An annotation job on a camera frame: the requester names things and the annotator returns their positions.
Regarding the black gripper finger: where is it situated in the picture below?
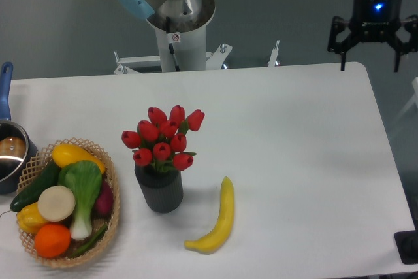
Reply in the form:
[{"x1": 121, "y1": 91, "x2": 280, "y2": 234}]
[
  {"x1": 390, "y1": 14, "x2": 418, "y2": 73},
  {"x1": 327, "y1": 16, "x2": 360, "y2": 71}
]

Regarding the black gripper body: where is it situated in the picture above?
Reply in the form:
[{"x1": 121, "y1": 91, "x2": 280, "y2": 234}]
[{"x1": 349, "y1": 0, "x2": 402, "y2": 43}]

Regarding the red tulip bouquet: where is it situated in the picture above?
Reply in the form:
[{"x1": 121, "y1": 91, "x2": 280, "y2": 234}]
[{"x1": 121, "y1": 105, "x2": 205, "y2": 174}]

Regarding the dark grey ribbed vase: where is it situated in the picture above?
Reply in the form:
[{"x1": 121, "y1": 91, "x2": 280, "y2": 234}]
[{"x1": 135, "y1": 165, "x2": 184, "y2": 214}]

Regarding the black device at edge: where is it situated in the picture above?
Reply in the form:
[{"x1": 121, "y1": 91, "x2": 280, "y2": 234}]
[{"x1": 394, "y1": 230, "x2": 417, "y2": 265}]

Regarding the yellow banana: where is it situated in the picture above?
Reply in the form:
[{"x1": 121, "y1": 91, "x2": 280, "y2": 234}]
[{"x1": 184, "y1": 176, "x2": 235, "y2": 254}]

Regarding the purple red onion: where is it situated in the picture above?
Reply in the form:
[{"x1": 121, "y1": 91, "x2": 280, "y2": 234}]
[{"x1": 94, "y1": 180, "x2": 114, "y2": 216}]

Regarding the green bok choy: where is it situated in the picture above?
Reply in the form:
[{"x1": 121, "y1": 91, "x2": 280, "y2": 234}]
[{"x1": 58, "y1": 160, "x2": 102, "y2": 240}]

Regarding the yellow squash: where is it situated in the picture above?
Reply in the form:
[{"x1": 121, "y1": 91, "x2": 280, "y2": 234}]
[{"x1": 52, "y1": 144, "x2": 106, "y2": 174}]

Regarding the green bean pod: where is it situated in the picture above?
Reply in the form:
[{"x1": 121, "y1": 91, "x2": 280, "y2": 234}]
[{"x1": 69, "y1": 225, "x2": 108, "y2": 259}]

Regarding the dark green cucumber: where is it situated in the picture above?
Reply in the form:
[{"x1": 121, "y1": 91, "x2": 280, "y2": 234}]
[{"x1": 10, "y1": 160, "x2": 61, "y2": 212}]

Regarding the woven wicker basket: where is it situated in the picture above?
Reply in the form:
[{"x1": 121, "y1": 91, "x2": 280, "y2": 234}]
[{"x1": 17, "y1": 138, "x2": 120, "y2": 268}]

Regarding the beige round bun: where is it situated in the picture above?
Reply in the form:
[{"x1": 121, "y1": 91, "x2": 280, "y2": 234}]
[{"x1": 37, "y1": 186, "x2": 76, "y2": 222}]

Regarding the orange fruit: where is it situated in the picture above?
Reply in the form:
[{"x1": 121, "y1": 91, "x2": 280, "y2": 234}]
[{"x1": 35, "y1": 223, "x2": 71, "y2": 258}]

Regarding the yellow bell pepper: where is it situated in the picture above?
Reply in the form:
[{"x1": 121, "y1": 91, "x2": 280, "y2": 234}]
[{"x1": 16, "y1": 202, "x2": 49, "y2": 234}]

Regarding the white frame at right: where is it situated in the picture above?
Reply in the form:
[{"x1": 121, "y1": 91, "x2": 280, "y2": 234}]
[{"x1": 389, "y1": 77, "x2": 417, "y2": 131}]

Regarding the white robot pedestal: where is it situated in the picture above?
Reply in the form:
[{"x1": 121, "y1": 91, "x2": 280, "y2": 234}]
[{"x1": 113, "y1": 14, "x2": 281, "y2": 75}]

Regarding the blue handled saucepan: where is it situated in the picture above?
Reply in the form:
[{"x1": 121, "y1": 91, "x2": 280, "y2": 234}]
[{"x1": 1, "y1": 62, "x2": 37, "y2": 195}]

